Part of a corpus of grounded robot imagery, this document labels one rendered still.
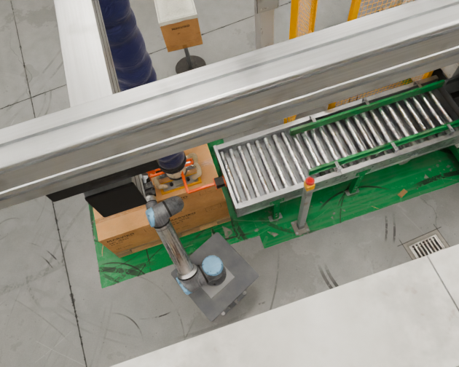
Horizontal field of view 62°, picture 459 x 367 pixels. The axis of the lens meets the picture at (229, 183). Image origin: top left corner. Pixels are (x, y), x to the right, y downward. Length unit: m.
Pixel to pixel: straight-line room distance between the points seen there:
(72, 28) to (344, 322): 0.93
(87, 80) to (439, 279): 0.80
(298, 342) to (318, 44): 0.48
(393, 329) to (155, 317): 3.46
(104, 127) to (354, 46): 0.44
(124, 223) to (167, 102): 2.99
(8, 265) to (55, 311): 0.76
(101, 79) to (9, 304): 3.75
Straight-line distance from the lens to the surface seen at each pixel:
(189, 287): 2.78
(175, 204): 2.48
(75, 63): 1.03
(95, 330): 4.05
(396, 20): 0.78
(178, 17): 4.28
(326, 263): 3.87
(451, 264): 0.55
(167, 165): 2.87
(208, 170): 3.17
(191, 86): 0.67
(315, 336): 0.49
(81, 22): 1.13
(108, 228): 3.64
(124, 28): 1.94
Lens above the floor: 3.70
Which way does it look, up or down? 63 degrees down
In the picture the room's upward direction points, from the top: 12 degrees counter-clockwise
